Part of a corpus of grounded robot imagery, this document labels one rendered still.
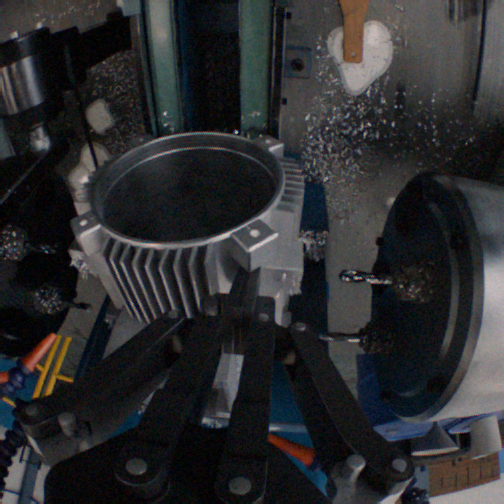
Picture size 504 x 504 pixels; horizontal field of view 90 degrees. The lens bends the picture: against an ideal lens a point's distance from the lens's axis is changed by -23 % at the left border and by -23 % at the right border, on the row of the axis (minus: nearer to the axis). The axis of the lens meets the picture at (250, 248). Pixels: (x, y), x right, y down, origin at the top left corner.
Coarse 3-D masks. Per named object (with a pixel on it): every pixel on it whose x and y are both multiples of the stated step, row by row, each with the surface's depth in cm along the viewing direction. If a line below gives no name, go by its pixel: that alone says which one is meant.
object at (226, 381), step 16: (128, 320) 25; (144, 320) 25; (112, 336) 24; (128, 336) 24; (224, 368) 22; (240, 368) 29; (160, 384) 31; (224, 384) 22; (208, 400) 31; (224, 400) 30; (224, 416) 30
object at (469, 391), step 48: (432, 192) 25; (480, 192) 21; (384, 240) 37; (432, 240) 24; (480, 240) 18; (384, 288) 35; (432, 288) 23; (480, 288) 17; (384, 336) 31; (432, 336) 22; (480, 336) 17; (384, 384) 32; (432, 384) 20; (480, 384) 18
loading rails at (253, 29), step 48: (144, 0) 22; (192, 0) 27; (240, 0) 22; (288, 0) 21; (144, 48) 26; (192, 48) 31; (240, 48) 26; (288, 48) 33; (144, 96) 29; (192, 96) 34; (240, 96) 29
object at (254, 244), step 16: (272, 144) 29; (80, 224) 22; (96, 224) 21; (256, 224) 21; (80, 240) 21; (96, 240) 22; (240, 240) 20; (256, 240) 20; (272, 240) 20; (240, 256) 21; (256, 256) 20; (272, 256) 22
